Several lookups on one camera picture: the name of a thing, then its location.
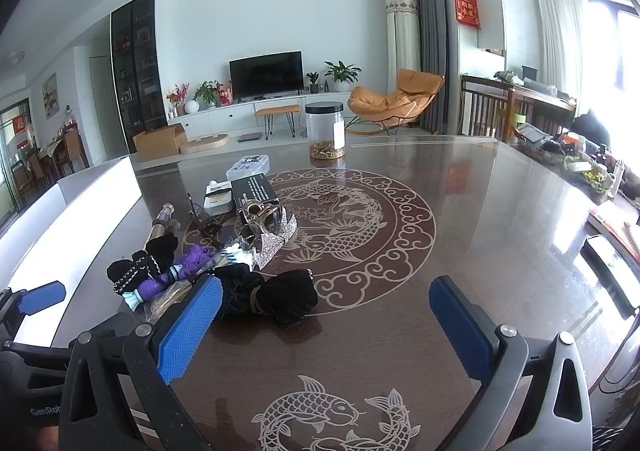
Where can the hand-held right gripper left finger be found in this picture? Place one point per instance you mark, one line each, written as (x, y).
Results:
(192, 326)

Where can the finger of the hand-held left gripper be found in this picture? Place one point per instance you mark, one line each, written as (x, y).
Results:
(42, 296)
(35, 348)

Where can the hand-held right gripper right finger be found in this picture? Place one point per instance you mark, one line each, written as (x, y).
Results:
(460, 331)

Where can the clear packet of hairpins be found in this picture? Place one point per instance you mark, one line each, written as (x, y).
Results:
(167, 298)

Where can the purple scrunchie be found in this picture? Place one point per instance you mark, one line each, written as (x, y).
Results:
(192, 261)

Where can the white storage box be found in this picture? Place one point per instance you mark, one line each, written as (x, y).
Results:
(75, 231)

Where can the large black velvet bow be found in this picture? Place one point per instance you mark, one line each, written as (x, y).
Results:
(272, 298)

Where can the dark sunglasses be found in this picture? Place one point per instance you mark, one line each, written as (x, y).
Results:
(205, 223)

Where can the dark rhinestone-edged hair clip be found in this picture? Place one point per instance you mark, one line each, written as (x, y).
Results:
(248, 233)

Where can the wooden dining chair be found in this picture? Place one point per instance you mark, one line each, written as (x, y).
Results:
(32, 173)
(70, 147)

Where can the silver rhinestone bow clip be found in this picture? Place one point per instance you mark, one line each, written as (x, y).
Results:
(280, 237)

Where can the gold clear hair claw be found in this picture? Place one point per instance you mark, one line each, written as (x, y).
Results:
(256, 215)

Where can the white tissue pack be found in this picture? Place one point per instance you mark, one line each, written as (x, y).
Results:
(219, 196)

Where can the black cardboard box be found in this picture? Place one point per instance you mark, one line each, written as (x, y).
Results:
(252, 190)

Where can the black flat box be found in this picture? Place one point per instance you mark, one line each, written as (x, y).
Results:
(607, 276)

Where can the white printed plastic box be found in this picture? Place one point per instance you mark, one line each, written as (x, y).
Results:
(248, 165)

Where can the red door hanging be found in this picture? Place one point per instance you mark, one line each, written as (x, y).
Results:
(20, 123)

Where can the beige round cushion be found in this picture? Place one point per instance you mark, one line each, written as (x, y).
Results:
(205, 145)

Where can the red-edged book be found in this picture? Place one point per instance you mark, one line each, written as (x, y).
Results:
(612, 227)

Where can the brown cardboard box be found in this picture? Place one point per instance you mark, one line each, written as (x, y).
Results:
(160, 138)

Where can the grey laptop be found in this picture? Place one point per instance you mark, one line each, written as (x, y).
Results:
(250, 136)

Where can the tray of small clutter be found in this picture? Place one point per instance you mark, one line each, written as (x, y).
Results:
(575, 156)

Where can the white television cabinet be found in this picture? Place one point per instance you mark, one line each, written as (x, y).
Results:
(240, 116)

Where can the round white vase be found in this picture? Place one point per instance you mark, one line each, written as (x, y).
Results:
(191, 106)

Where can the wooden railing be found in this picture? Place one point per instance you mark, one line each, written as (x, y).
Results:
(487, 106)

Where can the red flower arrangement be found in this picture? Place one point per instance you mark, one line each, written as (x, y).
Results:
(177, 97)

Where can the orange stool with black legs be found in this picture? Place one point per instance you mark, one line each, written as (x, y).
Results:
(276, 112)

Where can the leafy potted plant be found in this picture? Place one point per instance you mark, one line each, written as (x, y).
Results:
(207, 93)

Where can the clear jar with black lid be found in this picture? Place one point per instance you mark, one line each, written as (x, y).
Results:
(325, 131)

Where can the round ceiling light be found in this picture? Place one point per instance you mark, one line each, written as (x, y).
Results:
(12, 60)

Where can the tall black display cabinet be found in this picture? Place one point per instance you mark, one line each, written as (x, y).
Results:
(137, 76)

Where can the orange lounge chair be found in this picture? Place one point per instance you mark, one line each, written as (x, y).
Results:
(395, 98)

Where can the flat screen television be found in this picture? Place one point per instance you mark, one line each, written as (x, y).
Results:
(266, 73)

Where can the small potted plant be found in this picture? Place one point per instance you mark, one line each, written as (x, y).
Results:
(313, 81)

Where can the large green potted plant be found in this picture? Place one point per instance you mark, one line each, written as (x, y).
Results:
(342, 73)

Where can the grey curtain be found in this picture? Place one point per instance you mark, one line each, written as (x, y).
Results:
(432, 31)

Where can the covered standing air conditioner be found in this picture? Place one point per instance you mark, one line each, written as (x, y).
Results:
(402, 31)

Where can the white sheer curtain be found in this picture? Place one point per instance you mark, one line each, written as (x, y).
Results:
(560, 31)

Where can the wall painting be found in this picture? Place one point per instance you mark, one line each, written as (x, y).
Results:
(50, 93)

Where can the red wall hanging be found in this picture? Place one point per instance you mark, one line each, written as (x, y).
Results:
(467, 8)

